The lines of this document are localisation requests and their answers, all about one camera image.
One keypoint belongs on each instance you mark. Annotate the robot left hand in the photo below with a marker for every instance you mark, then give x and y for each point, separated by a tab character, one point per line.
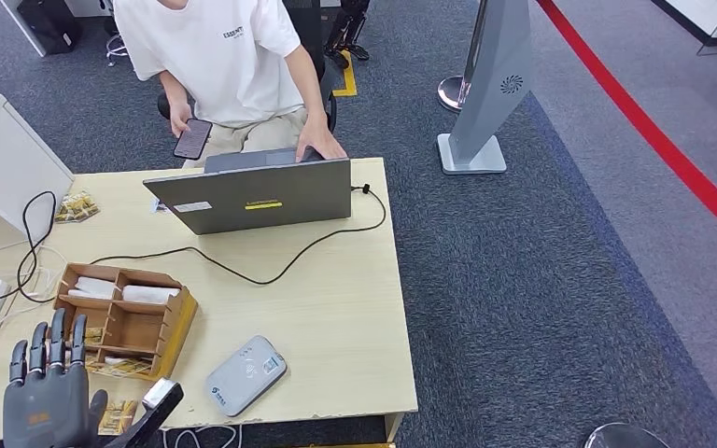
46	408

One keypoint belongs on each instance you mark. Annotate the person's left hand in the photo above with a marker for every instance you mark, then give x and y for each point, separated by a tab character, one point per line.
321	136

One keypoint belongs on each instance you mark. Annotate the person's right hand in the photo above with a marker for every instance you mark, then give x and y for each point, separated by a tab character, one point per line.
180	117

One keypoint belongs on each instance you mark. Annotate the black smartphone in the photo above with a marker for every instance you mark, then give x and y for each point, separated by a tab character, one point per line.
193	139

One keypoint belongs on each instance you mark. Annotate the white ID card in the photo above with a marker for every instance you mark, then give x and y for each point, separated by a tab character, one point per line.
159	207

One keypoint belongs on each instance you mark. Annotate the wooden card organizer box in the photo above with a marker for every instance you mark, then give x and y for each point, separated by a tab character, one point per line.
136	328

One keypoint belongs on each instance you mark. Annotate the person's right forearm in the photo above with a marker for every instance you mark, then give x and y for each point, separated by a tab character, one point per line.
174	89

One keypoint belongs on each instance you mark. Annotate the person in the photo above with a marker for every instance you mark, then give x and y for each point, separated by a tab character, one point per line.
222	62

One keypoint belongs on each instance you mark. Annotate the white card stack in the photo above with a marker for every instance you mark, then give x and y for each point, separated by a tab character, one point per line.
92	288
151	294

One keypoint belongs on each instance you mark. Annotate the grey card reader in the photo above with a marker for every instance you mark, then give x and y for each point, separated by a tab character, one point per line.
246	376

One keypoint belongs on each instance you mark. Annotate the yellow floor tape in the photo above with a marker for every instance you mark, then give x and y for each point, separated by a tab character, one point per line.
349	77

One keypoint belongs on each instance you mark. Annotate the grey laptop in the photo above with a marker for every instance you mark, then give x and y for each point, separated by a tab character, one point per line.
253	198

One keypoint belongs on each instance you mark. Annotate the chrome chair base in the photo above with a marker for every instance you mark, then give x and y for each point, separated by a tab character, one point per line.
116	49

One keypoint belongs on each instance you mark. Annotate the black robot legs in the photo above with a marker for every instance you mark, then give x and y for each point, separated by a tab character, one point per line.
347	31

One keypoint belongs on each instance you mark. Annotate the black office chair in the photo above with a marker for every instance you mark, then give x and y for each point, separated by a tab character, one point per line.
312	25

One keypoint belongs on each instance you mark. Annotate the chrome stanchion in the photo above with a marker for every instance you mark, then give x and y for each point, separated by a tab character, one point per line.
453	94

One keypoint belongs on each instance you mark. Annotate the black bag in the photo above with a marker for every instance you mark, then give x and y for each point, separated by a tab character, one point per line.
52	25

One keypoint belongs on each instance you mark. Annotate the white cabinet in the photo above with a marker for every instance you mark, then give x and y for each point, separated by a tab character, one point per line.
6	154

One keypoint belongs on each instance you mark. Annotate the swirl logo kiosk stand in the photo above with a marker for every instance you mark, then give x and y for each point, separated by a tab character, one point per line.
493	74

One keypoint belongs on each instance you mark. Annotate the red floor tape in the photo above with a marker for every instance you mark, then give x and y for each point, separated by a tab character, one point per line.
646	127

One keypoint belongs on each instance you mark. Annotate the chrome round base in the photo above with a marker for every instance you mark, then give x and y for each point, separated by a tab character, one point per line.
624	438

